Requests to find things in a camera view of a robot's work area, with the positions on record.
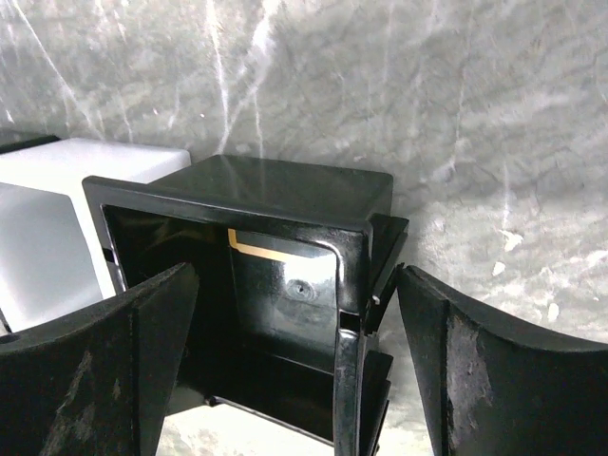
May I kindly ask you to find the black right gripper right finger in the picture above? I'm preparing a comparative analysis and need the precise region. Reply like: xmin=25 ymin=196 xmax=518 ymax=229
xmin=398 ymin=266 xmax=607 ymax=455

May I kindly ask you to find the gold card in tray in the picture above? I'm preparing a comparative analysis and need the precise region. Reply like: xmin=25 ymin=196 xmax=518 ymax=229
xmin=227 ymin=228 xmax=316 ymax=262

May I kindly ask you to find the black white three-compartment tray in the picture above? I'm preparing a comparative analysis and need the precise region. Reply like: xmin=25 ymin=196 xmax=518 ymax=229
xmin=1 ymin=138 xmax=408 ymax=455

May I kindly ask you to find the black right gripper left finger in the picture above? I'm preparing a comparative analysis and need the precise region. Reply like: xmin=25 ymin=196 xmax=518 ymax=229
xmin=1 ymin=264 xmax=199 ymax=455

